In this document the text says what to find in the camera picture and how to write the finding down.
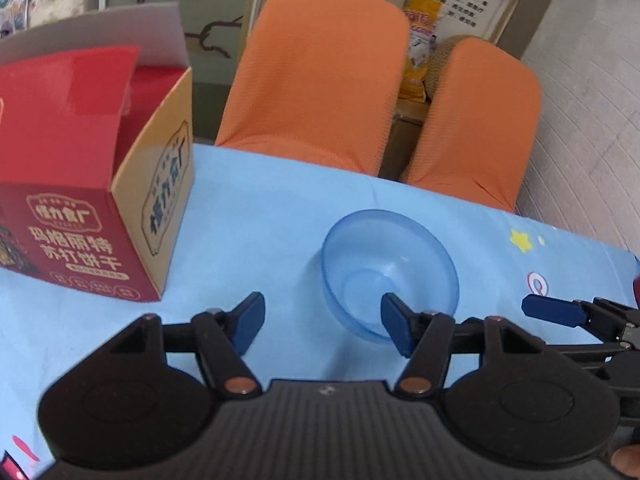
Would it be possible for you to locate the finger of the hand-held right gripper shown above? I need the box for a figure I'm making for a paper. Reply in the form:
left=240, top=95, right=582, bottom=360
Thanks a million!
left=521, top=294, right=640, bottom=352

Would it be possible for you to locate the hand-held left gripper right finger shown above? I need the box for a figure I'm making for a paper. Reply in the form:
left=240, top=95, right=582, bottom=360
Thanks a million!
left=381, top=292, right=552, bottom=401

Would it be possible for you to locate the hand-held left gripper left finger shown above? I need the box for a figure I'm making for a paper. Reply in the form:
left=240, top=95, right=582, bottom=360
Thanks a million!
left=114, top=291, right=266, bottom=401

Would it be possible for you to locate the blue translucent bowl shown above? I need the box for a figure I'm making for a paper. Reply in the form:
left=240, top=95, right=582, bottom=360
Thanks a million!
left=321, top=208, right=460, bottom=344

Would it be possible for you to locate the person's right hand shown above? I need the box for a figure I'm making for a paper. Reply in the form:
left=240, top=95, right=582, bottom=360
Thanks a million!
left=613, top=445, right=640, bottom=472

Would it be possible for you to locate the blue printed tablecloth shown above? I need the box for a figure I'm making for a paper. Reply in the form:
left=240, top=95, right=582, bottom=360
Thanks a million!
left=0, top=142, right=640, bottom=480

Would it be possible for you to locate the brown cardboard box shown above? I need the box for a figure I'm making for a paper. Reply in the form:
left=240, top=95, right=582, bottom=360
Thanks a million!
left=382, top=102, right=432, bottom=182

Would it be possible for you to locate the red cracker box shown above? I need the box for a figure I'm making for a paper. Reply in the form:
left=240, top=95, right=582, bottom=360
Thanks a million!
left=0, top=2, right=196, bottom=304

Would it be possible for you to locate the orange chair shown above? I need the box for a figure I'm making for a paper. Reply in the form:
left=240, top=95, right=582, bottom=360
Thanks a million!
left=400, top=36, right=543, bottom=213
left=214, top=0, right=411, bottom=178

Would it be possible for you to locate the brown woven basket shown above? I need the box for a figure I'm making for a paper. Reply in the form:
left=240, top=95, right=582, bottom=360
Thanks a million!
left=425, top=35, right=468, bottom=102

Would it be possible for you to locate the yellow packet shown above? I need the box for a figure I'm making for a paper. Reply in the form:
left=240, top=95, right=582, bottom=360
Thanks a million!
left=397, top=0, right=446, bottom=103

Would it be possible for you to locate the frosted glass door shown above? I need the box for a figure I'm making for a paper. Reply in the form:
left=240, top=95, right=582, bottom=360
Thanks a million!
left=100, top=0, right=266, bottom=86

